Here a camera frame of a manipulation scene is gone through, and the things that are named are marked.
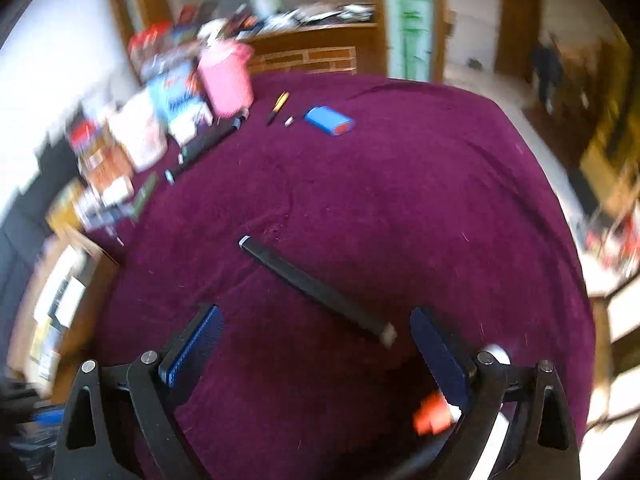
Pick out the wooden counter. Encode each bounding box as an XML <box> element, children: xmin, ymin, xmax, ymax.
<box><xmin>240</xmin><ymin>5</ymin><xmax>386</xmax><ymax>77</ymax></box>

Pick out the burgundy tablecloth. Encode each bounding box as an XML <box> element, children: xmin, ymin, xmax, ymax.
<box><xmin>92</xmin><ymin>71</ymin><xmax>597</xmax><ymax>480</ymax></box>

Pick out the orange and white bottle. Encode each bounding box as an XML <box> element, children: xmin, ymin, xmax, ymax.
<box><xmin>412</xmin><ymin>344</ymin><xmax>513</xmax><ymax>436</ymax></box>

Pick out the green and white banner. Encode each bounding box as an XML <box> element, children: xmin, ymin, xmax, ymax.
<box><xmin>382</xmin><ymin>0</ymin><xmax>437</xmax><ymax>82</ymax></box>

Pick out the long black bar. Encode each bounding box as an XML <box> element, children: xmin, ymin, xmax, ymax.
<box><xmin>177</xmin><ymin>117</ymin><xmax>247</xmax><ymax>173</ymax></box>

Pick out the yellow and black pen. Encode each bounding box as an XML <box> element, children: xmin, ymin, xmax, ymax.
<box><xmin>265</xmin><ymin>91</ymin><xmax>291</xmax><ymax>127</ymax></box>

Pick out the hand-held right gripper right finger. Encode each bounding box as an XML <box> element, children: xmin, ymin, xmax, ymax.
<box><xmin>409</xmin><ymin>306</ymin><xmax>582</xmax><ymax>480</ymax></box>

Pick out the pink basket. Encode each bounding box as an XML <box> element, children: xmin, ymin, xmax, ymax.
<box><xmin>196</xmin><ymin>40</ymin><xmax>256</xmax><ymax>117</ymax></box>

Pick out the green flat stick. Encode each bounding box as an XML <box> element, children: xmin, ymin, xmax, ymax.
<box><xmin>131</xmin><ymin>174</ymin><xmax>160</xmax><ymax>221</ymax></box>

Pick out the cardboard box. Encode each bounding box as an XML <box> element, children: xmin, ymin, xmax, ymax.
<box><xmin>9</xmin><ymin>237</ymin><xmax>122</xmax><ymax>398</ymax></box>

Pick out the pile of colourful packets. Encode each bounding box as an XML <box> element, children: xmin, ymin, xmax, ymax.
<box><xmin>45</xmin><ymin>2</ymin><xmax>213</xmax><ymax>246</ymax></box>

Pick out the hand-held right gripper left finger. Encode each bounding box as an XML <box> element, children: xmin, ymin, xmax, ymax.
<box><xmin>52</xmin><ymin>304</ymin><xmax>224</xmax><ymax>480</ymax></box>

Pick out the blue rectangular box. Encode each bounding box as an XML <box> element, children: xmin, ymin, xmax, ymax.
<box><xmin>303</xmin><ymin>106</ymin><xmax>355</xmax><ymax>137</ymax></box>

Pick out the white paper card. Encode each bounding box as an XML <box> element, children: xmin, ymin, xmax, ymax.
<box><xmin>52</xmin><ymin>275</ymin><xmax>87</xmax><ymax>328</ymax></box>

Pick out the long black box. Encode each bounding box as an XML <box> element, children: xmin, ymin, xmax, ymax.
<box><xmin>238</xmin><ymin>235</ymin><xmax>398</xmax><ymax>347</ymax></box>

